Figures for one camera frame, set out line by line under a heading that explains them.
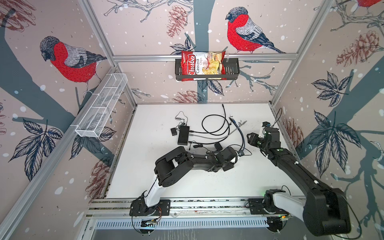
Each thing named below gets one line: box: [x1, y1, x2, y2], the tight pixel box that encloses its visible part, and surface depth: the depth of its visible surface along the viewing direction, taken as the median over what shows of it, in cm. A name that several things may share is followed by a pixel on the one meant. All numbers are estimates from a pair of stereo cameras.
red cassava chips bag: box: [181, 50, 227, 82], surface depth 90 cm
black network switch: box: [177, 125, 190, 146], surface depth 103 cm
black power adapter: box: [170, 127, 178, 136], surface depth 103 cm
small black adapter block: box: [214, 142, 223, 151], surface depth 97 cm
